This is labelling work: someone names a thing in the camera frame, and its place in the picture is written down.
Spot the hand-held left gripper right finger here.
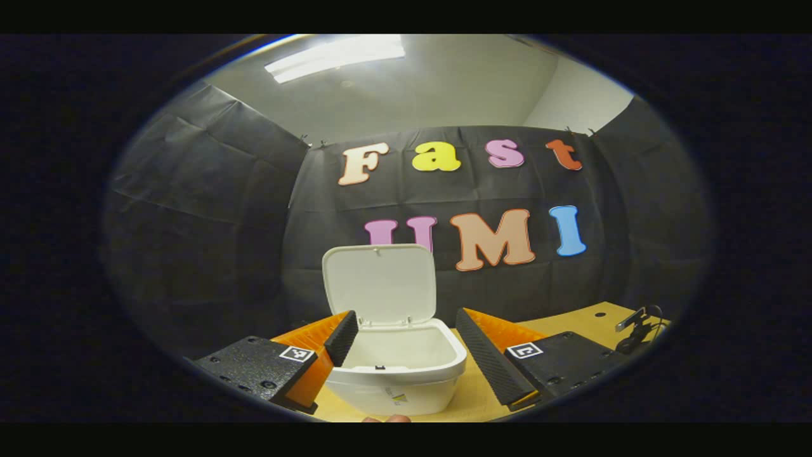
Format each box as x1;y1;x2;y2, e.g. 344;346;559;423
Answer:
455;308;630;413

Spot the black backdrop cloth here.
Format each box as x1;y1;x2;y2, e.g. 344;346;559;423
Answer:
101;79;714;359

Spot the grey metal clamp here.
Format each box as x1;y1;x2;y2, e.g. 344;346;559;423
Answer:
615;308;648;333

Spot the white desktop garbage bin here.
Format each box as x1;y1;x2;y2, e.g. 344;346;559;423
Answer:
322;244;468;417

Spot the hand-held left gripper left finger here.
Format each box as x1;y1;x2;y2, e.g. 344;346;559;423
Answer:
192;310;360;416

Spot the wooden desktop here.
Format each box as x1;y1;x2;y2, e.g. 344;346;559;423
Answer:
314;301;670;423

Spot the ceiling light panel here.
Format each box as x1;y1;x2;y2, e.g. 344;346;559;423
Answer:
265;35;407;84

